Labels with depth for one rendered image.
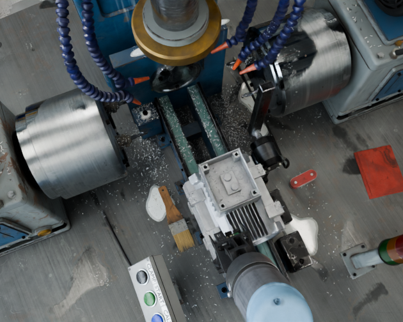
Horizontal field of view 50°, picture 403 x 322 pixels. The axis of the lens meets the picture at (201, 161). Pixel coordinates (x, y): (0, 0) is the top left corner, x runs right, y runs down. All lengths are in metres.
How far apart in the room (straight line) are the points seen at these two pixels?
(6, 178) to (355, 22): 0.90
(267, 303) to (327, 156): 0.82
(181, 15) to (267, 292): 0.50
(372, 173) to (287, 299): 0.83
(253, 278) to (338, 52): 0.64
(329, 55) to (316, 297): 0.66
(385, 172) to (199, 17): 0.80
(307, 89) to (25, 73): 0.92
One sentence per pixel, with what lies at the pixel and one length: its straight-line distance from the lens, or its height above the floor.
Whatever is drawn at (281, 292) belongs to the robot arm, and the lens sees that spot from 0.64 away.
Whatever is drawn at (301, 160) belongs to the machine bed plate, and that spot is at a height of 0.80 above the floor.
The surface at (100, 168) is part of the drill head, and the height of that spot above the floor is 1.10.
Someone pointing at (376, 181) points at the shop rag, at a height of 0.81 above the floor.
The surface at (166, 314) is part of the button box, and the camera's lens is 0.98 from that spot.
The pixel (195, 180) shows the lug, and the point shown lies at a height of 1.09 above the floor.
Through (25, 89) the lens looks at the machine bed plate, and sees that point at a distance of 1.53.
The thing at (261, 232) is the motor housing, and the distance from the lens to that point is 0.99.
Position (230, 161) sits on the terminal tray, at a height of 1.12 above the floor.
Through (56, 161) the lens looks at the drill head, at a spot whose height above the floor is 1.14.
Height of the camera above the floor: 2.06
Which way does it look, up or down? 72 degrees down
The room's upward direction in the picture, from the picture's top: straight up
